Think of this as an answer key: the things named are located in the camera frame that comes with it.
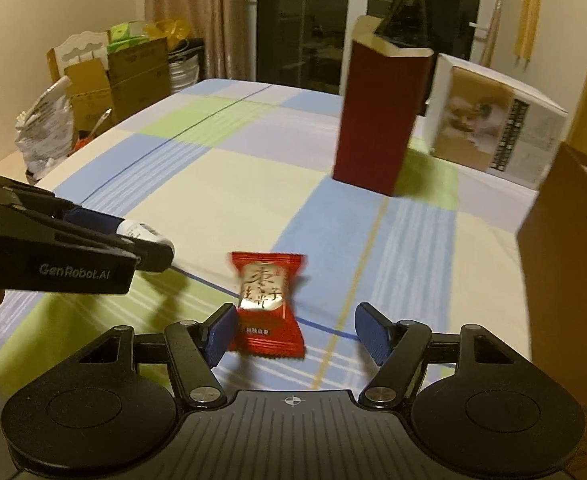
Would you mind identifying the white scalloped board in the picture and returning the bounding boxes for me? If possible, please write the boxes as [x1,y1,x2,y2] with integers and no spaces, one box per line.
[48,30,112,84]

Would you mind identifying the glass balcony door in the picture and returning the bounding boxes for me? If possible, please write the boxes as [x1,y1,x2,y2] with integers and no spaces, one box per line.
[248,0,504,97]

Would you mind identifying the large brown cardboard box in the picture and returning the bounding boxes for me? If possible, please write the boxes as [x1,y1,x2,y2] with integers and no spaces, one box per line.
[107,37,172,124]

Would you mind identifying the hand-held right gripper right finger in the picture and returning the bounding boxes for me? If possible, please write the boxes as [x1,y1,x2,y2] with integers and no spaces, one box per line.
[355,303,517,406]

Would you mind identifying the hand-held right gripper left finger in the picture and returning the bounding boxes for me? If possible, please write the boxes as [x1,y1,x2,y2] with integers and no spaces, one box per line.
[76,303,238,407]

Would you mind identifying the checkered tablecloth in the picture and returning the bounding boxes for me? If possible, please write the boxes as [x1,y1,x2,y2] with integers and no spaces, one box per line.
[0,78,539,411]

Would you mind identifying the white plastic bag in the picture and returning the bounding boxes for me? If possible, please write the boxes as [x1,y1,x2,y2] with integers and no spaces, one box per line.
[14,76,77,182]

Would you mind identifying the yellow plastic bag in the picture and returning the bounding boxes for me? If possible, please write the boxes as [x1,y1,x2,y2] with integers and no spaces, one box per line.
[143,18,192,52]

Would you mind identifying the small tan cardboard box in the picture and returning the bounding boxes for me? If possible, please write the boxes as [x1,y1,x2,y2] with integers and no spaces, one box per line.
[64,57,115,132]

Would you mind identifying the small white bottle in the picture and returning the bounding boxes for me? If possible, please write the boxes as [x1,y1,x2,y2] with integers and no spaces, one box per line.
[116,219,175,253]

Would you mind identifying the red handled tool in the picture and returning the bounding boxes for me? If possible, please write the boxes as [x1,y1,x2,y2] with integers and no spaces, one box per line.
[72,107,112,152]

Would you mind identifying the dark red open carton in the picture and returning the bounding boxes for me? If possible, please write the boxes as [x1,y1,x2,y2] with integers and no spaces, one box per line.
[332,16,434,197]

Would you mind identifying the silver striped bin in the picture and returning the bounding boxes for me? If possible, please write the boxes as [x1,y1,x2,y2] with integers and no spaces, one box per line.
[168,37,207,94]

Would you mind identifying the red snack packet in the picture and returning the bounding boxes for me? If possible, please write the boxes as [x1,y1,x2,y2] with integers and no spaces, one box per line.
[227,251,308,359]

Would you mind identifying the green white carton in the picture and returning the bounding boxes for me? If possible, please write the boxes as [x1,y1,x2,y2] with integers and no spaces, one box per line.
[107,20,147,54]

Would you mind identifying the white printed box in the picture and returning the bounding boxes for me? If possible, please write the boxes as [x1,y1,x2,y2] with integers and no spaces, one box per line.
[426,52,569,191]

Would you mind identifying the beige patterned curtain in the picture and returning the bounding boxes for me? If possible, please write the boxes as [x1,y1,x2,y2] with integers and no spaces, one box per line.
[143,0,261,81]

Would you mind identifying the yellow wall ornament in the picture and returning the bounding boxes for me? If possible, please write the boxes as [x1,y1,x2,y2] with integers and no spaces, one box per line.
[512,0,543,69]

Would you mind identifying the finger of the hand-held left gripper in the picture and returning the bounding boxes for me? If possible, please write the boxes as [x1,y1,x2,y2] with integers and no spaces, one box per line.
[0,202,175,272]
[0,167,124,233]

